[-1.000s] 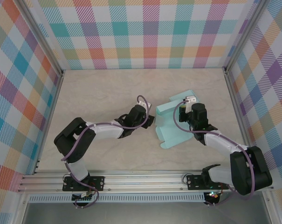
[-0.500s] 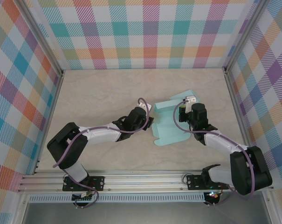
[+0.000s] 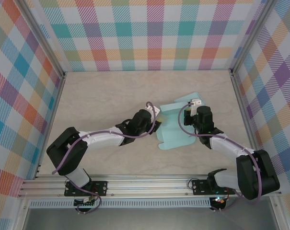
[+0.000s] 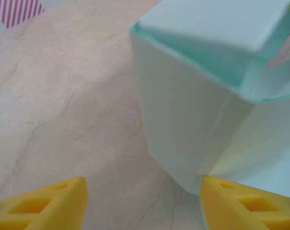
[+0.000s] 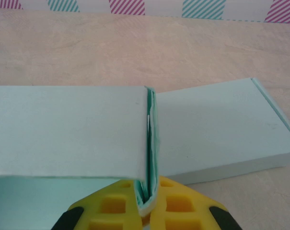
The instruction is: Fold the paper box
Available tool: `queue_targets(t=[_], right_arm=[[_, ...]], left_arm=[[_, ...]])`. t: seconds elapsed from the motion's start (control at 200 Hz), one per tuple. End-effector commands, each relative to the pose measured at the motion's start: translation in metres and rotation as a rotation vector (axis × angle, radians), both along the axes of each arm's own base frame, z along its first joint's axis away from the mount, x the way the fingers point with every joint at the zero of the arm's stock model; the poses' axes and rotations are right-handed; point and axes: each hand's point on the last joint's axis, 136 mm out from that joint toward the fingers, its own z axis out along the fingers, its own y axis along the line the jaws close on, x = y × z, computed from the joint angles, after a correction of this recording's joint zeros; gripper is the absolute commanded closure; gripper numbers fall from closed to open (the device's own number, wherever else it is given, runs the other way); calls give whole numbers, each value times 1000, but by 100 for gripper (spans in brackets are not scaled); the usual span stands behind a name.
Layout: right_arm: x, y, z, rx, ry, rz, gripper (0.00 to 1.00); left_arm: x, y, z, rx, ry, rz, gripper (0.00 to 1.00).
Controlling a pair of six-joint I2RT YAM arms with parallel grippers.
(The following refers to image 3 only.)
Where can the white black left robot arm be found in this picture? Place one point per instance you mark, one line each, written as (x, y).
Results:
(104, 139)

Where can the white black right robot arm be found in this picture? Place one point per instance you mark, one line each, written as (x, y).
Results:
(227, 151)

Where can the small circuit board with LED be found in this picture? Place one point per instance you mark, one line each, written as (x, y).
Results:
(219, 200)

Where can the grey metal shelf plate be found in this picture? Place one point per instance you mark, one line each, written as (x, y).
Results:
(147, 219)

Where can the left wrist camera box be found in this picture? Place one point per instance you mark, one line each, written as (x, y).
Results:
(149, 108)

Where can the aluminium table side rail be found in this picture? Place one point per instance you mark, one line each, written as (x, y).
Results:
(238, 91)
(56, 100)

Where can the long aluminium mounting rail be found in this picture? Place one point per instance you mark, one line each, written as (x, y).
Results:
(147, 185)

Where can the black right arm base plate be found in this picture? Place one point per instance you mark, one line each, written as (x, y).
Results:
(200, 187)

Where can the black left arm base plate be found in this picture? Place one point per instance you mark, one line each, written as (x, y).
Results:
(100, 188)

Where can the aluminium frame post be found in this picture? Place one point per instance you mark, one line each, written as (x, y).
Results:
(42, 36)
(251, 36)

